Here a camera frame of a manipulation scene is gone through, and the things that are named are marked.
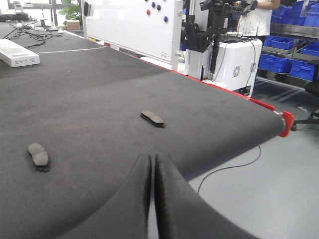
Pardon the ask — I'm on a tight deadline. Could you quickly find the white magnetic whiteboard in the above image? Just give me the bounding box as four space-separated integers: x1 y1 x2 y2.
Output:
81 0 183 71

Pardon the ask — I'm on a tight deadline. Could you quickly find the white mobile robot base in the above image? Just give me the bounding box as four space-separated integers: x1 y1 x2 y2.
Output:
180 0 262 97

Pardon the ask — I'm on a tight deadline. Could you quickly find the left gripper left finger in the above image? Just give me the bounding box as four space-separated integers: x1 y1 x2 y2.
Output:
60 155 152 239

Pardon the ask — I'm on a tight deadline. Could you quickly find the grey brake pad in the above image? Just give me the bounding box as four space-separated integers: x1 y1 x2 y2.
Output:
27 142 50 172
141 110 165 128

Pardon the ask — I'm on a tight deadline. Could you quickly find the blue bin storage shelf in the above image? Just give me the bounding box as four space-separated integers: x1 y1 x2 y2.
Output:
258 0 319 87

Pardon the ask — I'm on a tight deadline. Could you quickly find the person in white shirt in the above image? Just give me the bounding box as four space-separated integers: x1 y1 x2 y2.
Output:
237 0 281 43

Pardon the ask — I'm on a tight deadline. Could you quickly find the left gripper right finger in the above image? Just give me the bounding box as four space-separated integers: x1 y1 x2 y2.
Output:
155 155 255 239

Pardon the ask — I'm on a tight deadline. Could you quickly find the black floor cable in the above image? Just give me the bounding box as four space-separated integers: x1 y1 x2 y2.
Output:
197 144 262 196

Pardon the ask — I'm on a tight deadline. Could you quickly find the dark grey conveyor belt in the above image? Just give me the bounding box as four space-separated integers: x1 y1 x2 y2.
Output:
0 34 284 239

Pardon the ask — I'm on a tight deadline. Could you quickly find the long white box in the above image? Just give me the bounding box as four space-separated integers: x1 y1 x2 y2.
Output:
0 39 40 68

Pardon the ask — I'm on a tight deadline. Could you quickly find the red metal conveyor frame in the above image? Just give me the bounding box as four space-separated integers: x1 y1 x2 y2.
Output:
74 32 295 138

